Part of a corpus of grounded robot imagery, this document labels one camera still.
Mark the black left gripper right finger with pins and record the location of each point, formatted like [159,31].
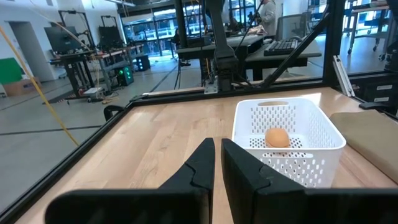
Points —
[242,186]

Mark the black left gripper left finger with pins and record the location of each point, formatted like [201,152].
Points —
[199,174]

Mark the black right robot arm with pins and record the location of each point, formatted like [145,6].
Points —
[224,56]

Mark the white perforated plastic basket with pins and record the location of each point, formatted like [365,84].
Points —
[323,137]

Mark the black chair armrest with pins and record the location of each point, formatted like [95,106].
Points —
[109,110]

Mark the computer tower with green lights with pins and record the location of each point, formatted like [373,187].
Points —
[126,76]

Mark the computer tower with blue lights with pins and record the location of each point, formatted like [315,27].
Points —
[141,63]

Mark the black office desk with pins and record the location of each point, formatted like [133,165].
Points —
[280,60]

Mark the white flat box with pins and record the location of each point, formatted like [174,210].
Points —
[92,92]

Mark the beige folded cloth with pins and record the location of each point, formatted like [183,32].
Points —
[370,140]

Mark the person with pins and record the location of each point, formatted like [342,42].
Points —
[177,39]
[269,15]

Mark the black keyboard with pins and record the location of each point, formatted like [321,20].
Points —
[280,46]

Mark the silver aluminium bar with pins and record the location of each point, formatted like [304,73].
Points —
[342,76]

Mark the black rolling rack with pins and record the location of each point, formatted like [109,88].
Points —
[110,34]
[88,28]

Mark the black box with white labels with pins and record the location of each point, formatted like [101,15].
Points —
[382,93]

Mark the metal workbench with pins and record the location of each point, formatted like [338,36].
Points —
[77,57]

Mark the black computer monitor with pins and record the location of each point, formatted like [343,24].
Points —
[62,39]

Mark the metal rolling cart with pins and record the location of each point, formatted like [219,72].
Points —
[354,28]

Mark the cardboard box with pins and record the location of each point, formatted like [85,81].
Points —
[21,87]

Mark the green board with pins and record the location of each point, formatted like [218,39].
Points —
[9,71]

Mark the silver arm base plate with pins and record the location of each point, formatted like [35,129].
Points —
[211,87]

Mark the black table frame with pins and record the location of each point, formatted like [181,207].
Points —
[334,31]

